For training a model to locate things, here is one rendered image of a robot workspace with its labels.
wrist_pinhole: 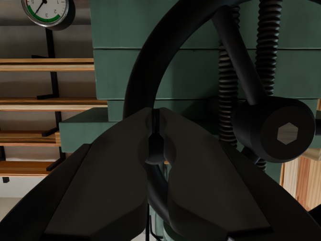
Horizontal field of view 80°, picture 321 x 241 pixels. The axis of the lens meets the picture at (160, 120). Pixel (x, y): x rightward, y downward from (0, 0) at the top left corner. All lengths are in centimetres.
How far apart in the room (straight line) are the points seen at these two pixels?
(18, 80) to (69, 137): 324
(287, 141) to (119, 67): 28
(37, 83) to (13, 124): 78
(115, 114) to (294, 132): 28
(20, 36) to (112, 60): 327
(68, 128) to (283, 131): 34
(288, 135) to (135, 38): 27
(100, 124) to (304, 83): 39
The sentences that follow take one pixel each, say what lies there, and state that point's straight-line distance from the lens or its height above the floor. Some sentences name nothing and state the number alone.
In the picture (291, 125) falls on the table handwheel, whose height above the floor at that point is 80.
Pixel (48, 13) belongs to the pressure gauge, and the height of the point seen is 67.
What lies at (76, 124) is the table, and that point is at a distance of 39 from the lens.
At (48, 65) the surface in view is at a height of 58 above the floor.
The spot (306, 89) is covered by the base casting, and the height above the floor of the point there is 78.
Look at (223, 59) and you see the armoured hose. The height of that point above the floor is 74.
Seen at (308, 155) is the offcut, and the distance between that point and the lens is 54.
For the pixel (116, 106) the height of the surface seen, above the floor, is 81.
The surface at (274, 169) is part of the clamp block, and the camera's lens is 34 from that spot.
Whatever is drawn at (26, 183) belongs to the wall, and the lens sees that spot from 406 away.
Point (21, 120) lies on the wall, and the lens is 370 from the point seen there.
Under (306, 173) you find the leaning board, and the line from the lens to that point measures 235.
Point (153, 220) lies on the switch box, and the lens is 102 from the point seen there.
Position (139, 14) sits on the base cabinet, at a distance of 37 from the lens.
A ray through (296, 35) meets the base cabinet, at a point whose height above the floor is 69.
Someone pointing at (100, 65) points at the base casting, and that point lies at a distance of 37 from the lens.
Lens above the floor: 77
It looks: 12 degrees up
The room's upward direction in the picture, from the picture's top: 180 degrees clockwise
